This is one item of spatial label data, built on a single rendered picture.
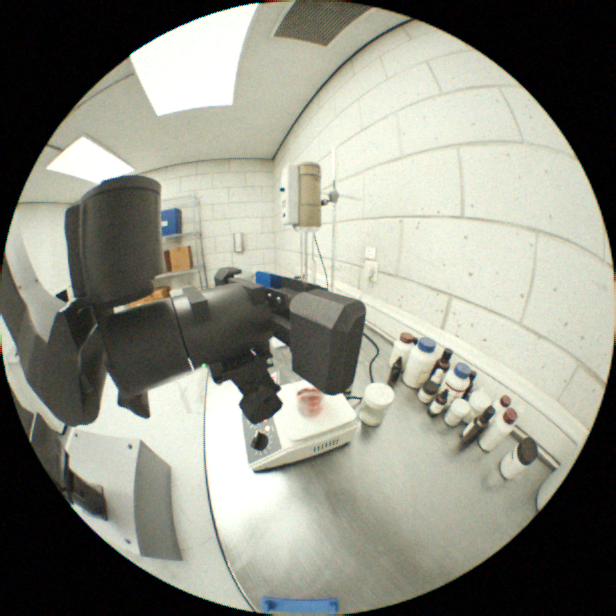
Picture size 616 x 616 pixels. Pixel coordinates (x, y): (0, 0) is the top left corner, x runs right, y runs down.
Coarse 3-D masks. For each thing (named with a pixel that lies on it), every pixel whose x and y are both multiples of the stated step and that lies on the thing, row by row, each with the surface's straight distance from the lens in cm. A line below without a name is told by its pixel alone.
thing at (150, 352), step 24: (96, 312) 13; (120, 312) 14; (144, 312) 13; (168, 312) 12; (120, 336) 12; (144, 336) 12; (168, 336) 12; (120, 360) 12; (144, 360) 12; (168, 360) 12; (120, 384) 13; (144, 384) 13; (144, 408) 15
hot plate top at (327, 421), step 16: (288, 384) 36; (288, 400) 34; (336, 400) 34; (288, 416) 32; (320, 416) 32; (336, 416) 32; (352, 416) 32; (288, 432) 30; (304, 432) 30; (320, 432) 30
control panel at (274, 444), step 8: (248, 424) 38; (256, 424) 37; (264, 424) 35; (272, 424) 34; (248, 432) 37; (264, 432) 35; (272, 432) 33; (248, 440) 37; (272, 440) 33; (248, 448) 36; (272, 448) 32; (280, 448) 32; (248, 456) 36; (256, 456) 34; (264, 456) 33
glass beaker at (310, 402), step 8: (296, 376) 29; (296, 384) 30; (304, 384) 31; (296, 392) 27; (304, 392) 26; (312, 392) 26; (320, 392) 27; (296, 400) 29; (304, 400) 27; (312, 400) 27; (320, 400) 28; (296, 408) 31; (304, 408) 29; (312, 408) 29; (320, 408) 30; (304, 416) 31; (312, 416) 31
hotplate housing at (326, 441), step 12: (276, 420) 34; (336, 432) 33; (348, 432) 34; (288, 444) 31; (300, 444) 31; (312, 444) 32; (324, 444) 34; (336, 444) 36; (276, 456) 32; (288, 456) 33; (300, 456) 35; (252, 468) 35; (264, 468) 36
